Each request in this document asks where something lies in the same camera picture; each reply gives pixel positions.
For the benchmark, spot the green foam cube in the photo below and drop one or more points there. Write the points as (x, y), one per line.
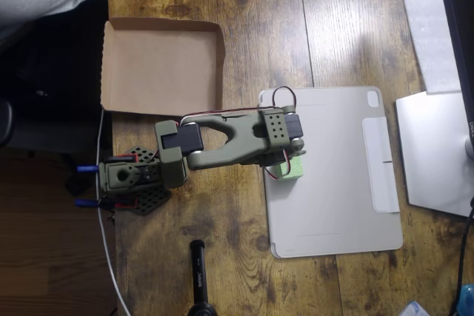
(294, 171)

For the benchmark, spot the brown cardboard tray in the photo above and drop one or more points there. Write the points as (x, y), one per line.
(159, 72)

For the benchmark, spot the silver monitor stand base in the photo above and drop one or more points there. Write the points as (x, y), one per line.
(433, 153)

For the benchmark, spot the white blue packet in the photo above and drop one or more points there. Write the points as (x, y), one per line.
(414, 310)

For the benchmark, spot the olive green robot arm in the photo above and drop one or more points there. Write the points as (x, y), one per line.
(222, 153)

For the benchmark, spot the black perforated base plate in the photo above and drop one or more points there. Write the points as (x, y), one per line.
(153, 197)

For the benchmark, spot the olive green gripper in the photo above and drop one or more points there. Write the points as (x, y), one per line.
(274, 160)

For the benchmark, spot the tablet in beige folio case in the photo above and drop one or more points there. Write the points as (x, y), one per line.
(326, 183)

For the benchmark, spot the black camera stand pole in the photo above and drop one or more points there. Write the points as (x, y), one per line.
(199, 275)

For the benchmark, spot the black computer monitor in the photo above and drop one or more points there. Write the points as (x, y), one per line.
(457, 16)

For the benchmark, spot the blue round object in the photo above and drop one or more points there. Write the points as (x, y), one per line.
(467, 299)

